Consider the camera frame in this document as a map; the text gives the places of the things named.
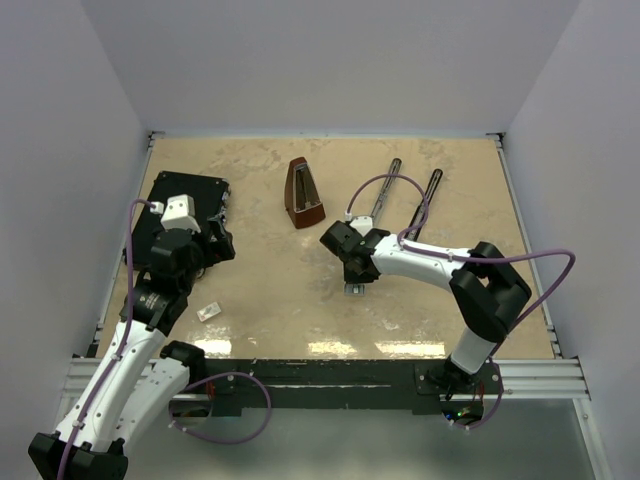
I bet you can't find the staple strips pack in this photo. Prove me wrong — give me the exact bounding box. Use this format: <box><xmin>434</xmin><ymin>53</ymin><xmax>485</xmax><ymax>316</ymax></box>
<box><xmin>344</xmin><ymin>283</ymin><xmax>366</xmax><ymax>296</ymax></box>

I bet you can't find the small white card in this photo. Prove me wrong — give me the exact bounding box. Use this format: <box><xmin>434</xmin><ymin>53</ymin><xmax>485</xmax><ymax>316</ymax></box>
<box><xmin>197</xmin><ymin>302</ymin><xmax>221</xmax><ymax>322</ymax></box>

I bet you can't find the grey black stapler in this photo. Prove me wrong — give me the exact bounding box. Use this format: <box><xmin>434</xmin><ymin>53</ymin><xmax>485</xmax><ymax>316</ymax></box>
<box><xmin>371</xmin><ymin>158</ymin><xmax>402</xmax><ymax>224</ymax></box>

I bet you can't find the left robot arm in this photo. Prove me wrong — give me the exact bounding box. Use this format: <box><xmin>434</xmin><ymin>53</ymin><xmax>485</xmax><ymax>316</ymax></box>
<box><xmin>28</xmin><ymin>217</ymin><xmax>235</xmax><ymax>479</ymax></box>

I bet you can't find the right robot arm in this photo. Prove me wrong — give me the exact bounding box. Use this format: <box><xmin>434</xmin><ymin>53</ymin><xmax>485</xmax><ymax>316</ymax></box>
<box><xmin>320</xmin><ymin>221</ymin><xmax>532</xmax><ymax>393</ymax></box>

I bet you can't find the black ribbed briefcase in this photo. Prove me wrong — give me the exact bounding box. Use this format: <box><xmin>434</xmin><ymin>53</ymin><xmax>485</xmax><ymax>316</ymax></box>
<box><xmin>132</xmin><ymin>171</ymin><xmax>231</xmax><ymax>270</ymax></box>

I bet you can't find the brown wooden metronome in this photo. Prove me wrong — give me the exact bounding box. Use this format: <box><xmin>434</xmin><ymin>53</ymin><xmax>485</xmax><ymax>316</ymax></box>
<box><xmin>284</xmin><ymin>157</ymin><xmax>326</xmax><ymax>229</ymax></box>

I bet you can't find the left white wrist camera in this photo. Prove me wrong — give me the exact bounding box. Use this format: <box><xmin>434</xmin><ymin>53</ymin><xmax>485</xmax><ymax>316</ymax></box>
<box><xmin>150</xmin><ymin>194</ymin><xmax>201</xmax><ymax>233</ymax></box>

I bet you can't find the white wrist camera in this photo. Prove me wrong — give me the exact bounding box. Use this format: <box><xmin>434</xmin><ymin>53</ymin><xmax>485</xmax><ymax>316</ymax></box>
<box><xmin>150</xmin><ymin>194</ymin><xmax>201</xmax><ymax>233</ymax></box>
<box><xmin>345</xmin><ymin>212</ymin><xmax>374</xmax><ymax>237</ymax></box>

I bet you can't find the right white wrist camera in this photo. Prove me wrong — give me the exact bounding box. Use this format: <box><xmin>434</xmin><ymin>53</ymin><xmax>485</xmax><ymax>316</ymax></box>
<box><xmin>345</xmin><ymin>212</ymin><xmax>374</xmax><ymax>237</ymax></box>

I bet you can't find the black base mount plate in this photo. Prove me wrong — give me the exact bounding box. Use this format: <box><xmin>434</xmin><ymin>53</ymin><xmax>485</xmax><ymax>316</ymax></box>
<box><xmin>183</xmin><ymin>359</ymin><xmax>504</xmax><ymax>421</ymax></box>

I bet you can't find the aluminium frame rail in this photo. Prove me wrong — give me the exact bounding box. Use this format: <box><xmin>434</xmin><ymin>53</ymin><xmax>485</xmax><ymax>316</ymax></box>
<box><xmin>68</xmin><ymin>135</ymin><xmax>587</xmax><ymax>464</ymax></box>

